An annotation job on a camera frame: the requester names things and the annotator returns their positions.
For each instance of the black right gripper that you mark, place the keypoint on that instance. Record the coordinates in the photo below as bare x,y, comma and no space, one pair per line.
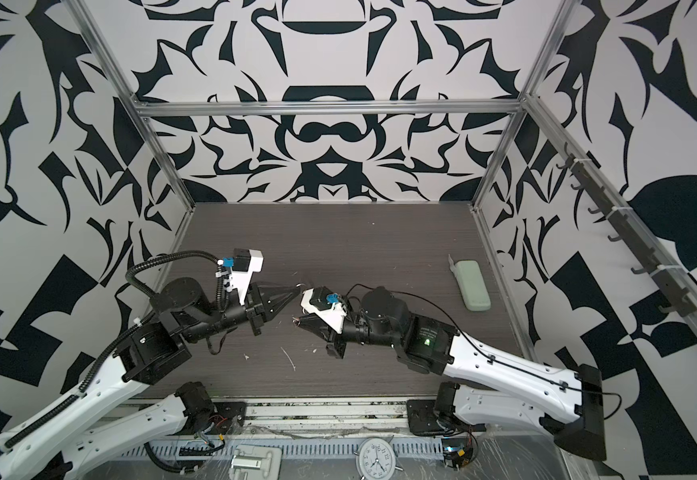
323,329

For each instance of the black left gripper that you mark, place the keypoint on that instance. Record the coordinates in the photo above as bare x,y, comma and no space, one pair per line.
260,305

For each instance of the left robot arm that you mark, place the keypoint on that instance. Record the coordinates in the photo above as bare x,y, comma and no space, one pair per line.
64,441

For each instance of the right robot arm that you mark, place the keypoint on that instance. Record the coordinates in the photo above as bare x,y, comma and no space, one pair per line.
484,384

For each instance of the white table clock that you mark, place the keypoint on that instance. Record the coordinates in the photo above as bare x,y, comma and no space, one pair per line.
376,460

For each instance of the white plastic hinge block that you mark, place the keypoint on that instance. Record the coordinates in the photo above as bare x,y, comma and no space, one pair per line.
251,462

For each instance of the mint green glasses case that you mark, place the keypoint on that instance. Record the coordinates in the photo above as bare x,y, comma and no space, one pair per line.
471,284

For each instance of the small green circuit board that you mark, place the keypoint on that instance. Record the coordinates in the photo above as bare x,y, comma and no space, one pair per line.
459,452

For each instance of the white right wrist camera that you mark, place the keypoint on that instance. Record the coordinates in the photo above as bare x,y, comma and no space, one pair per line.
327,305

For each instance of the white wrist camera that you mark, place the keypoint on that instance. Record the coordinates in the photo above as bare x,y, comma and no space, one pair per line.
327,305
235,273

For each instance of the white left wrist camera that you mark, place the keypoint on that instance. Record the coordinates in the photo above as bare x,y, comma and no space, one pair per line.
235,273

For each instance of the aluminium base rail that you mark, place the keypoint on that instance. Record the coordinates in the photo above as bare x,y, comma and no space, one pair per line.
324,417

